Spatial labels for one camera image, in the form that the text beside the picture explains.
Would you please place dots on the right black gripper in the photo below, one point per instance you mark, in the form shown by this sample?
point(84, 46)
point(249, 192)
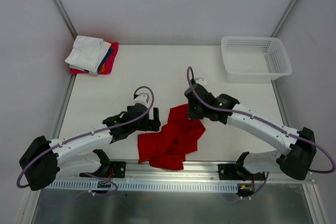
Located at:
point(194, 111)

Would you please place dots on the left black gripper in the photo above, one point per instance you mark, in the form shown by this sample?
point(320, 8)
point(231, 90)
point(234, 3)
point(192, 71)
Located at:
point(153, 120)

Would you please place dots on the red t shirt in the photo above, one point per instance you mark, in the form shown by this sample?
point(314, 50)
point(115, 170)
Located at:
point(167, 149)

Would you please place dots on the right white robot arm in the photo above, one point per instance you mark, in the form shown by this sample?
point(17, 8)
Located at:
point(293, 152)

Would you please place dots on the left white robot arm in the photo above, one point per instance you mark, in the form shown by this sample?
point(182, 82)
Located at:
point(46, 160)

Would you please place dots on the white plastic basket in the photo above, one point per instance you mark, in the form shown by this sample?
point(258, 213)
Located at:
point(254, 59)

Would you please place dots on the blue folded t shirt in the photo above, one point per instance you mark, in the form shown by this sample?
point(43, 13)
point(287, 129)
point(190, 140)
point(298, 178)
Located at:
point(109, 52)

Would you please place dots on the white folded t shirt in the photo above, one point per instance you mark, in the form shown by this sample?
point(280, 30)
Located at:
point(88, 53)

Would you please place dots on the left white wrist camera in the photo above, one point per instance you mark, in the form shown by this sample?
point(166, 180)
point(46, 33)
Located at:
point(142, 98)

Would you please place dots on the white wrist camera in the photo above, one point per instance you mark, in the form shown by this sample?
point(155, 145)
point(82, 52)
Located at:
point(142, 98)
point(199, 81)

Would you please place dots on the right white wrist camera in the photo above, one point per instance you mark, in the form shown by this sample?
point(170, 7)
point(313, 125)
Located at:
point(199, 81)

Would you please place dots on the aluminium mounting rail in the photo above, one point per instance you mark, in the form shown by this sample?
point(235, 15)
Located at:
point(193, 172)

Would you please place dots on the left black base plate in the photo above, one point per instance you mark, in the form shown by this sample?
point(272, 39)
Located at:
point(113, 169)

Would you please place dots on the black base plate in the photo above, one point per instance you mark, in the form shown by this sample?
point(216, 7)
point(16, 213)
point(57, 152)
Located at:
point(113, 169)
point(228, 171)

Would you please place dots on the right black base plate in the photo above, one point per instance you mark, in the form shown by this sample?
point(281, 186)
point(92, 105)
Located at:
point(228, 171)

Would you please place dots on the white slotted cable duct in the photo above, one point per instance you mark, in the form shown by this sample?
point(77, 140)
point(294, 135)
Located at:
point(122, 185)

